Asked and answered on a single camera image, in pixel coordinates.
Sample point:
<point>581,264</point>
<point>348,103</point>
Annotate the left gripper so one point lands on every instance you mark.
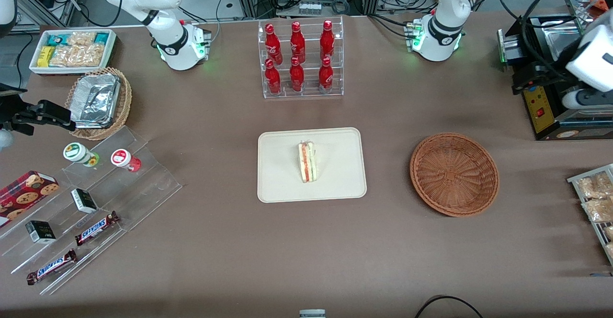
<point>549,70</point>

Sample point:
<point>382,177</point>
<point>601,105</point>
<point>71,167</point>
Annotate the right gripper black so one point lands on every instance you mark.
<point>10,116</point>

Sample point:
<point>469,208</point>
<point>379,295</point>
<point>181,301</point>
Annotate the triangular sandwich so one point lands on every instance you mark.
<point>307,161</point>

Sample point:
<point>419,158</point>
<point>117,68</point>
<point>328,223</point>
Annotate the light wicker basket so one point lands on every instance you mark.
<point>125,102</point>

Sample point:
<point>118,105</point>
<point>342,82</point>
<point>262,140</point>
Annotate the brown round wicker basket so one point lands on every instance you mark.
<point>455,174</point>

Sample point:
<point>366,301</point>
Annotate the cream rectangular plastic tray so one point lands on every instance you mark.
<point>282,174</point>

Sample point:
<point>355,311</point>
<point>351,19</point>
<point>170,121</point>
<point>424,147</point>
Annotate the green lid snack cup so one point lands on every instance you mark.
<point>74,151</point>

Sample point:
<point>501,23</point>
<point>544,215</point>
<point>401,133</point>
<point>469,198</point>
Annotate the white rectangular snack bin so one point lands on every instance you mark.
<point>72,72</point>

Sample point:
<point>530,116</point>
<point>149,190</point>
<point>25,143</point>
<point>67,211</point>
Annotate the yellow snack pack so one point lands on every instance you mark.
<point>45,56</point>

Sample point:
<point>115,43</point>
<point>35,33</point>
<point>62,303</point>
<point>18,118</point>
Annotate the clear cracker bag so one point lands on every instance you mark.
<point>81,39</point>
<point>91,54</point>
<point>64,56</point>

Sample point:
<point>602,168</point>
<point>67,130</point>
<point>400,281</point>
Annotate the black appliance with yellow panel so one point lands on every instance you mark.
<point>539,112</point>

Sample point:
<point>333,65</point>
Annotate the teal snack pack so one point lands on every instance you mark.
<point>102,37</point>
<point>55,39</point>

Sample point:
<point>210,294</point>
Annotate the red lid snack cup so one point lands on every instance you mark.
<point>119,157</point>

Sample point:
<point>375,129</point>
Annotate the red tartan cookie box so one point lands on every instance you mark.
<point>24,196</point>

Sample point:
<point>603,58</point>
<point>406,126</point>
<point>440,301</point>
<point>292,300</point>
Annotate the silver metal box device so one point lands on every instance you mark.
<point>507,45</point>

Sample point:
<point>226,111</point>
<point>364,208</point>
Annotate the small black carton box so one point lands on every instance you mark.
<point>84,201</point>
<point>40,232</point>

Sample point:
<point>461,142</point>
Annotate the clear bag of pastries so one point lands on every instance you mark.
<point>598,210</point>
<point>594,186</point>
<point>609,232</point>
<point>610,251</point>

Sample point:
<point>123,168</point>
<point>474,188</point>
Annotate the clear acrylic stepped display stand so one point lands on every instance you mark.
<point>153,184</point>

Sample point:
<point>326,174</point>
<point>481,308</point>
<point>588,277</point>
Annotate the Snickers chocolate bar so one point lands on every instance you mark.
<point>96,229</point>
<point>50,266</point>

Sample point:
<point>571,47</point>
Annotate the red cola bottle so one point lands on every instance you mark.
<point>297,45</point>
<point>325,76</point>
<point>297,76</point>
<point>273,45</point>
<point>327,42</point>
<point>273,78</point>

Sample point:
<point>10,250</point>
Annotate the clear acrylic bottle rack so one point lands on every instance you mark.
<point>285,93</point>

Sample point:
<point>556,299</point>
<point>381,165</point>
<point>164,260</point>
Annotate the small grey object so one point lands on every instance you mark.
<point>312,314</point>

